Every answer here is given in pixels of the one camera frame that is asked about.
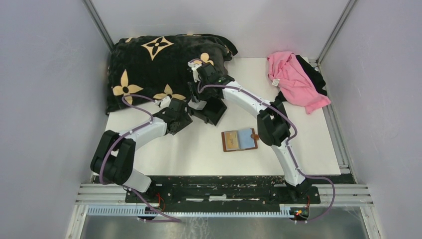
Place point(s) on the black floral plush pillow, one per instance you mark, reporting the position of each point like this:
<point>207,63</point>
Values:
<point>156,67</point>

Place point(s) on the yellow card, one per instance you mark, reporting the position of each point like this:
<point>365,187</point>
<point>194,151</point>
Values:
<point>231,140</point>

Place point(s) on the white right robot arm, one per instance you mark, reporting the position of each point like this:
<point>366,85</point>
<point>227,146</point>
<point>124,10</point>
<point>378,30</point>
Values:
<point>273,128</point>

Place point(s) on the white slotted cable duct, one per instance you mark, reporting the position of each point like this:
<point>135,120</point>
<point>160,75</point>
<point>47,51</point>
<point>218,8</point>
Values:
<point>140,211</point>

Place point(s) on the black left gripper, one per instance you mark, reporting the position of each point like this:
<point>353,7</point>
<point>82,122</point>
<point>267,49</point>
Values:
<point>185,120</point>

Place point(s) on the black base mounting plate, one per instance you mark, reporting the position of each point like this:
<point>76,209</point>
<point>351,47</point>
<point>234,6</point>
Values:
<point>232,194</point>

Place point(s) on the white card stack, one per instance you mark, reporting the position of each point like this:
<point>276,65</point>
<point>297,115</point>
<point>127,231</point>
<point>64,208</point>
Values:
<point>198,106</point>

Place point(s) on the brown leather card holder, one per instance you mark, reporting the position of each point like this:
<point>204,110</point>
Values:
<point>247,140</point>

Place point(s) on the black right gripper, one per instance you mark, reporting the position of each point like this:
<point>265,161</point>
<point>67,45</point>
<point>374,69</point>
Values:
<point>200,80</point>

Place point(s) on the pink cloth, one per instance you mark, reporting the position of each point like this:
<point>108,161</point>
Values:
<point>309,109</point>

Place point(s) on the black cloth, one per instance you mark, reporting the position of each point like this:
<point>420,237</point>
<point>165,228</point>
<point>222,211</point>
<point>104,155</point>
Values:
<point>298,82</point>

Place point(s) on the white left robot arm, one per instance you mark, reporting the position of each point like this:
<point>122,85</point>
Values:
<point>114,157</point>

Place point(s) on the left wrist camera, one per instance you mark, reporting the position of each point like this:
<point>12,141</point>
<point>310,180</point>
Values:
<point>163,103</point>

